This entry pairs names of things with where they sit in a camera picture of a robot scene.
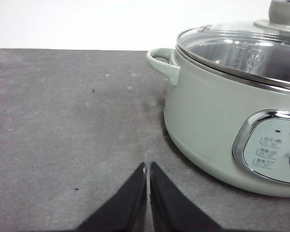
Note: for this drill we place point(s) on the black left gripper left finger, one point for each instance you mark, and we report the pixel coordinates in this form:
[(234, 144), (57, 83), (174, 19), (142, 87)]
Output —
[(126, 210)]

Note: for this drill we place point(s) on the glass pot lid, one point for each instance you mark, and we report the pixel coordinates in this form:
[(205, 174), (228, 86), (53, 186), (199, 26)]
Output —
[(256, 51)]

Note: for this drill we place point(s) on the green electric steamer pot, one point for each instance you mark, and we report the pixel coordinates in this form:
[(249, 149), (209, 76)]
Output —
[(236, 131)]

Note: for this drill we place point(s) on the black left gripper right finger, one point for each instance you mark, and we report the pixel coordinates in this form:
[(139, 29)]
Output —
[(171, 211)]

